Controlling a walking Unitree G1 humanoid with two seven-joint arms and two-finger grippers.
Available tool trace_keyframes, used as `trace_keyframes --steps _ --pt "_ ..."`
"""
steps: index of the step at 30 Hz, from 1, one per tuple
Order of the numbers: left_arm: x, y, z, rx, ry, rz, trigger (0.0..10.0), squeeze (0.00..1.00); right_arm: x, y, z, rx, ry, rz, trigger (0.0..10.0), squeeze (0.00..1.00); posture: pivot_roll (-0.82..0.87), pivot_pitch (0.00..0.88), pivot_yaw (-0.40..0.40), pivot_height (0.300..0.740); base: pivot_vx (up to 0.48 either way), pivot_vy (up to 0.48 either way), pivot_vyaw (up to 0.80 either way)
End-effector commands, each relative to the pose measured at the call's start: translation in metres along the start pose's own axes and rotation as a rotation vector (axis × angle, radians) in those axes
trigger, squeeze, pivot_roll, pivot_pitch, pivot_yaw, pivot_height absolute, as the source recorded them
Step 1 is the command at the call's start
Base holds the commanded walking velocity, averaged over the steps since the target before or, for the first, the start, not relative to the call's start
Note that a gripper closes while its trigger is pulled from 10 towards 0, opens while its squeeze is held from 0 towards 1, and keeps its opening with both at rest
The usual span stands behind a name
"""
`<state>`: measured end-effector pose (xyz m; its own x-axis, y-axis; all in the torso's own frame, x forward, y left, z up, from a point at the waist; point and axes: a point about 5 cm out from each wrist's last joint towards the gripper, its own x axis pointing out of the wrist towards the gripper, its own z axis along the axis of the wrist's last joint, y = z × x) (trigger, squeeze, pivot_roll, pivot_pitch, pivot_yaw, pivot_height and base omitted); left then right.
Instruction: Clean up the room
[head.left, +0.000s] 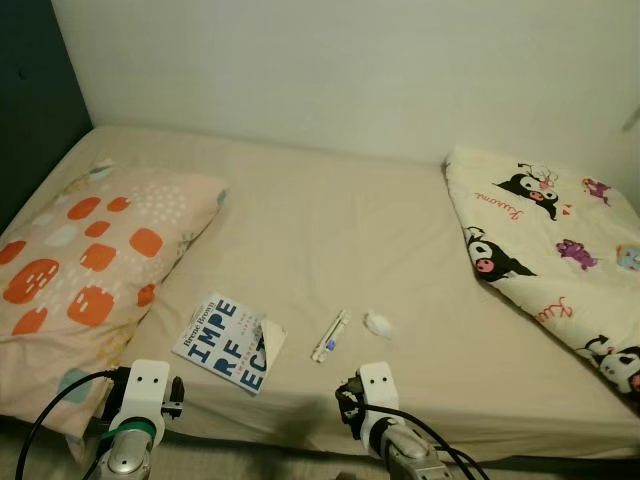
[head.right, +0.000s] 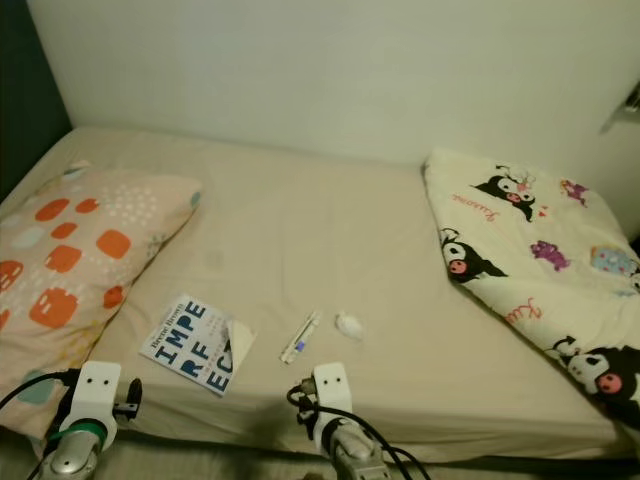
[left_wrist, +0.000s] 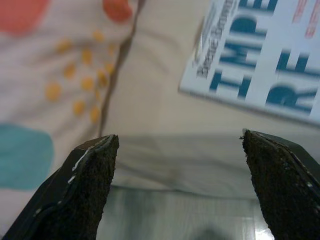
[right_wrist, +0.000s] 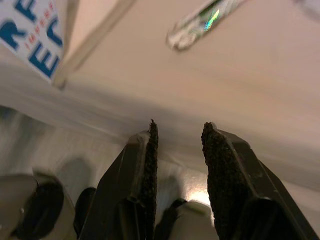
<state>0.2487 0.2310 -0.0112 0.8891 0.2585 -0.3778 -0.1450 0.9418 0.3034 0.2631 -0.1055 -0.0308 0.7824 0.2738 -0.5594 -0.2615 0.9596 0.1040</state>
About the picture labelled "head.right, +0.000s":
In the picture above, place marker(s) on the white book blue letters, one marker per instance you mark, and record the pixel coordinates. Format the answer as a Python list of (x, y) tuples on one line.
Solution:
[(190, 340)]

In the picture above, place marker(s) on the white tissue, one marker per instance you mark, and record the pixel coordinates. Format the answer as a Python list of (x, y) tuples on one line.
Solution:
[(348, 326)]

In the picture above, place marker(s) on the pink pillow orange patches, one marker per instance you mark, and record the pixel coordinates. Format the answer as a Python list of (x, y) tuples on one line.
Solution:
[(90, 260)]

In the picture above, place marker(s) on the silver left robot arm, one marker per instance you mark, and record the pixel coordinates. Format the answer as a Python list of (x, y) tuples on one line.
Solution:
[(80, 455)]

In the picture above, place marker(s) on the white slim tube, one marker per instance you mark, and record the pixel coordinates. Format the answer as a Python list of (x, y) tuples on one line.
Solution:
[(301, 337)]

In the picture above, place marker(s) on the beige bed mattress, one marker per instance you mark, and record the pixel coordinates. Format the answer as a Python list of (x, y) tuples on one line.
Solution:
[(320, 230)]

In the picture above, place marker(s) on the cream cartoon print quilt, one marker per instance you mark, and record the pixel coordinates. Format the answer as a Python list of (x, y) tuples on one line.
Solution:
[(510, 250)]

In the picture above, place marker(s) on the dark green headboard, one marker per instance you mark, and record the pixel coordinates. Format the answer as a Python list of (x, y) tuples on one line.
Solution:
[(25, 90)]

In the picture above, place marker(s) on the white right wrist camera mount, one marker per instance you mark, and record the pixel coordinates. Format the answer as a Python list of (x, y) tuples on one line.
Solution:
[(331, 392)]

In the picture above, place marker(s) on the dark bed frame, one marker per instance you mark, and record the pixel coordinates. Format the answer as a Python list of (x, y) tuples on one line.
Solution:
[(460, 463)]

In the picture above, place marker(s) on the dark wall shelf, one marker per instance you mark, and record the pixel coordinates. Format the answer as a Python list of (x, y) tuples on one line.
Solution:
[(628, 100)]

